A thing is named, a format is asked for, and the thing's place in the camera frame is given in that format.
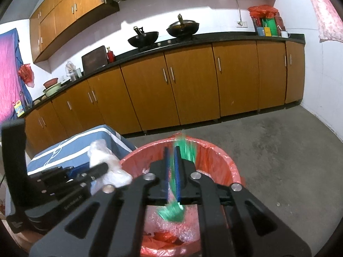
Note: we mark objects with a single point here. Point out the clear bag with jars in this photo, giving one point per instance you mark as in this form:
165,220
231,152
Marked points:
71,72

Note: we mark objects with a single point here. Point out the gas stove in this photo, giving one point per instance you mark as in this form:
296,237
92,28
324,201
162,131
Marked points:
166,42

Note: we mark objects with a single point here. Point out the open black wok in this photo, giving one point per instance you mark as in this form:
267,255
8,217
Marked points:
143,40

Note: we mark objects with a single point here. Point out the black wok with lid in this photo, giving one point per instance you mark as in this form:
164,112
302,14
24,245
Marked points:
183,29

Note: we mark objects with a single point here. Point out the dark green plastic bag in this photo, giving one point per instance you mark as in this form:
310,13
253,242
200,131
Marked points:
187,152

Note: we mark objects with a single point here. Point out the dark cutting board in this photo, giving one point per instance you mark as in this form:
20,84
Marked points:
94,58

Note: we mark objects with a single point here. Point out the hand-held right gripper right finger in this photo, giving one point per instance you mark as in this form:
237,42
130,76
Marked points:
180,182

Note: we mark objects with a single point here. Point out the red lined waste basket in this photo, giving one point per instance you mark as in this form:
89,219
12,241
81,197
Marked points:
219,166

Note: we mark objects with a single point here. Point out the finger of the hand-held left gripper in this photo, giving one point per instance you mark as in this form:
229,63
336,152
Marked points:
60,173
96,170

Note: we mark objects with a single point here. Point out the wooden base cabinets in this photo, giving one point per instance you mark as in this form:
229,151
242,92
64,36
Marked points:
193,85

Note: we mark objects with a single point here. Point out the red-brown basin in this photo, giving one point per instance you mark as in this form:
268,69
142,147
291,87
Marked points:
51,82

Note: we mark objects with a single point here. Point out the blue striped tablecloth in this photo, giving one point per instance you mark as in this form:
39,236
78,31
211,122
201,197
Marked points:
67,150

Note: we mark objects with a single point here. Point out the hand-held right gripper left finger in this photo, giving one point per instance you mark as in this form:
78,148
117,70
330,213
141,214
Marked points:
167,182

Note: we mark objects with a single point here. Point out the clear bubble plastic bag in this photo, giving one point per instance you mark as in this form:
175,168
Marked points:
187,230

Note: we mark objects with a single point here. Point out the green packet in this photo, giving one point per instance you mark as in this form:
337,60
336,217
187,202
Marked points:
270,27

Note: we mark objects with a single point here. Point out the long wooden wall cabinets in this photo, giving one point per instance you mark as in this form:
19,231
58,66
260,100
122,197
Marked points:
67,13

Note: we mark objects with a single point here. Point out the blue box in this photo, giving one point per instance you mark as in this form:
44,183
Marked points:
260,31

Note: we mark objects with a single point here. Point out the white plastic bag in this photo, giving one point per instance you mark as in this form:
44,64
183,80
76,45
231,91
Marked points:
107,160

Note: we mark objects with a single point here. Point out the black kitchen countertop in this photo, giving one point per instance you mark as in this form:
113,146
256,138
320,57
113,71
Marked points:
227,37

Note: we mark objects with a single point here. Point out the red plastic bag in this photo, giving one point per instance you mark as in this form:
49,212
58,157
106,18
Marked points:
26,75
163,238
262,11

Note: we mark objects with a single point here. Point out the white wall socket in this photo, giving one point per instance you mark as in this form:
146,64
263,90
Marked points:
241,24

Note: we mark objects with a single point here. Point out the pink and blue hanging blanket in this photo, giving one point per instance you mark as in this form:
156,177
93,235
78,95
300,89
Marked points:
10,80

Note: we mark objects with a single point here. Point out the red bottle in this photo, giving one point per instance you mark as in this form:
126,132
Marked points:
111,56

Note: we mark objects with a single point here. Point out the red jar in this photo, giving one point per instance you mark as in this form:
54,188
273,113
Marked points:
279,25

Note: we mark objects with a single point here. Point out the yellow detergent bottle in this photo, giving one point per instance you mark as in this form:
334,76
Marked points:
19,109

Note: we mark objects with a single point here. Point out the hanging red plastic bag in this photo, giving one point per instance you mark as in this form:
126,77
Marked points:
26,75

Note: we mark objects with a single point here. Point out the white mug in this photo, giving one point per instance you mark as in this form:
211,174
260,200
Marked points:
284,34

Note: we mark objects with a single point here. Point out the pink floral curtain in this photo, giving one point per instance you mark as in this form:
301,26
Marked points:
327,8

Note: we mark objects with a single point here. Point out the red plastic bag on packets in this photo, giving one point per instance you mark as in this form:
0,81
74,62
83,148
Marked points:
262,11

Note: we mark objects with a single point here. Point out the yellow packet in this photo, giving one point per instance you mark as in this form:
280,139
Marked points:
266,31

